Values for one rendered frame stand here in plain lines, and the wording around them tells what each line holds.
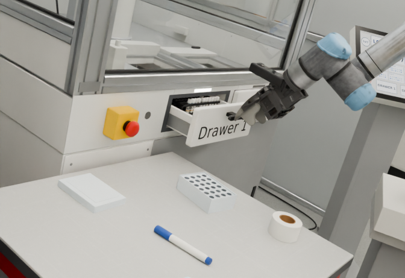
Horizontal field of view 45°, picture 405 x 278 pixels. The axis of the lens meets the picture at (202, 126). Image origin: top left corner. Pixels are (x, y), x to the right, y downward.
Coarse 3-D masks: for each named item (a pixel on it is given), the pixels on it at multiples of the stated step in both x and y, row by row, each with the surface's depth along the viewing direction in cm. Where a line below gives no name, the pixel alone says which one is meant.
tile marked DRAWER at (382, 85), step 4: (376, 80) 197; (380, 80) 198; (376, 84) 196; (380, 84) 197; (384, 84) 197; (388, 84) 198; (392, 84) 198; (396, 84) 199; (376, 88) 196; (380, 88) 196; (384, 88) 197; (388, 88) 197; (392, 88) 198; (396, 88) 198; (388, 92) 197; (392, 92) 197; (396, 92) 198
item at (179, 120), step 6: (222, 102) 157; (174, 108) 138; (174, 114) 138; (180, 114) 137; (186, 114) 135; (168, 120) 140; (174, 120) 138; (180, 120) 137; (186, 120) 136; (168, 126) 140; (174, 126) 138; (180, 126) 137; (186, 126) 136; (180, 132) 137; (186, 132) 136
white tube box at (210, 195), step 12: (180, 180) 120; (192, 180) 120; (204, 180) 122; (216, 180) 123; (192, 192) 117; (204, 192) 116; (216, 192) 117; (228, 192) 118; (204, 204) 114; (216, 204) 114; (228, 204) 117
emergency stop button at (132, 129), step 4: (128, 124) 118; (132, 124) 118; (136, 124) 119; (128, 128) 118; (132, 128) 118; (136, 128) 119; (128, 132) 118; (132, 132) 119; (136, 132) 120; (132, 136) 120
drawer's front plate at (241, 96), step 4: (236, 92) 160; (240, 92) 160; (244, 92) 162; (248, 92) 164; (252, 92) 166; (256, 92) 168; (236, 96) 160; (240, 96) 161; (244, 96) 163; (248, 96) 165; (232, 100) 162; (236, 100) 161; (240, 100) 162; (244, 100) 164
